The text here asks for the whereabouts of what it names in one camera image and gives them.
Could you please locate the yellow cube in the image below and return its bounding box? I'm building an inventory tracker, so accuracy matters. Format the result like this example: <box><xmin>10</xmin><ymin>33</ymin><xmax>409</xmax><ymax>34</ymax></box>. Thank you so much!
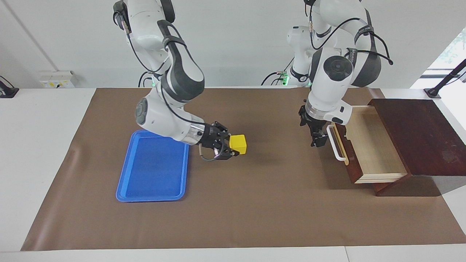
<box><xmin>229</xmin><ymin>134</ymin><xmax>248</xmax><ymax>155</ymax></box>

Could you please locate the wooden drawer with white handle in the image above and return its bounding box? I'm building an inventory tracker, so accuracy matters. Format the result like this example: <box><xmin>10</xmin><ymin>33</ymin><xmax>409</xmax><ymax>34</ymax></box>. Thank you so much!
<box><xmin>327</xmin><ymin>106</ymin><xmax>408</xmax><ymax>184</ymax></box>

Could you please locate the brown table mat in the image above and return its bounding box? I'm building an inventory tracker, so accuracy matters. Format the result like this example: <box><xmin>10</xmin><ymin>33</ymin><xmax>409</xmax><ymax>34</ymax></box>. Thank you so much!
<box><xmin>21</xmin><ymin>87</ymin><xmax>466</xmax><ymax>251</ymax></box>

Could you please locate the blue plastic tray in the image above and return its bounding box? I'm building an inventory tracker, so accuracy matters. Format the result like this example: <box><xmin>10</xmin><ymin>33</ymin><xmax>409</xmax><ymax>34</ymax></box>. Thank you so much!
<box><xmin>116</xmin><ymin>130</ymin><xmax>190</xmax><ymax>203</ymax></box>

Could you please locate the dark wooden cabinet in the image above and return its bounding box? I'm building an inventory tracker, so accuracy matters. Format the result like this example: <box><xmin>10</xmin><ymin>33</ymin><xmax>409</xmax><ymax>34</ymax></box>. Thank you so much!
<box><xmin>368</xmin><ymin>98</ymin><xmax>466</xmax><ymax>197</ymax></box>

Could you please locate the bright window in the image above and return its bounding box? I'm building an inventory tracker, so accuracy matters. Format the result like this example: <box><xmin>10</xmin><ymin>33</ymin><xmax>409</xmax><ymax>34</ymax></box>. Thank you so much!
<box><xmin>411</xmin><ymin>29</ymin><xmax>466</xmax><ymax>89</ymax></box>

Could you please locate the black table clamp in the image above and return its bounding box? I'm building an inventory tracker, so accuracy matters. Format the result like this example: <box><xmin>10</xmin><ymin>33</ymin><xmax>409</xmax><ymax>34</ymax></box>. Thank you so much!
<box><xmin>0</xmin><ymin>76</ymin><xmax>19</xmax><ymax>99</ymax></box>

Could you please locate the black left arm base cable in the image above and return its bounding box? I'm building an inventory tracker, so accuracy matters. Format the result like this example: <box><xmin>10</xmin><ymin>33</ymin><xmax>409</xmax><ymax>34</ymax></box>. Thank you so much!
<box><xmin>261</xmin><ymin>56</ymin><xmax>292</xmax><ymax>86</ymax></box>

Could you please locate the black arm base cable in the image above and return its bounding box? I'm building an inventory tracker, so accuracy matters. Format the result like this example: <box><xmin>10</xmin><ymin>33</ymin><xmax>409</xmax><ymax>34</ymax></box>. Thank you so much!
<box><xmin>138</xmin><ymin>70</ymin><xmax>153</xmax><ymax>88</ymax></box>
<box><xmin>261</xmin><ymin>56</ymin><xmax>292</xmax><ymax>86</ymax></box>

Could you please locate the black right arm base cable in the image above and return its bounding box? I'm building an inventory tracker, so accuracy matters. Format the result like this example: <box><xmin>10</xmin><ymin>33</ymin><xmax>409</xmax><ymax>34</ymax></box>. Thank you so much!
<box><xmin>138</xmin><ymin>70</ymin><xmax>153</xmax><ymax>88</ymax></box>

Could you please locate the black camera stand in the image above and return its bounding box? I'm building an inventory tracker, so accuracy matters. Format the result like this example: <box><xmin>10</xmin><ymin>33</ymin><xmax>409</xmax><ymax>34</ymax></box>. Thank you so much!
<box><xmin>424</xmin><ymin>59</ymin><xmax>466</xmax><ymax>99</ymax></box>

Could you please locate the white wall power socket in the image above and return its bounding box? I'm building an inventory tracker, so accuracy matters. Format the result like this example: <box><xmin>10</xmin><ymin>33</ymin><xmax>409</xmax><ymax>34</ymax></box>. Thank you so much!
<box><xmin>39</xmin><ymin>70</ymin><xmax>78</xmax><ymax>89</ymax></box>

